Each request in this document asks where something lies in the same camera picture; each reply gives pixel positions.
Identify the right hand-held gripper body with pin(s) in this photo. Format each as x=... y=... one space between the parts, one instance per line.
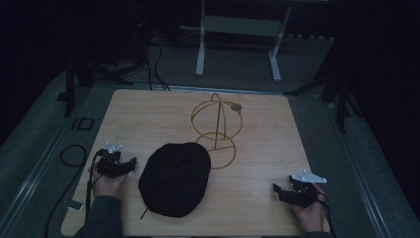
x=305 y=191

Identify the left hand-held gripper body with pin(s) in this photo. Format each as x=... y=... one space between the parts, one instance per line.
x=110 y=163

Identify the black hat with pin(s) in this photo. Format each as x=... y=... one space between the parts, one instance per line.
x=175 y=180

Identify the person's left hand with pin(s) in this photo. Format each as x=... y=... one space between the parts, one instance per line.
x=107 y=186

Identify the person's right hand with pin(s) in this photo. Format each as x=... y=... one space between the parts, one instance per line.
x=312 y=218

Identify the black tripod stand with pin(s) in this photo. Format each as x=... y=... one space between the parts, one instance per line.
x=336 y=89
x=82 y=76

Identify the white metal desk frame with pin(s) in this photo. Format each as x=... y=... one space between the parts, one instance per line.
x=239 y=26

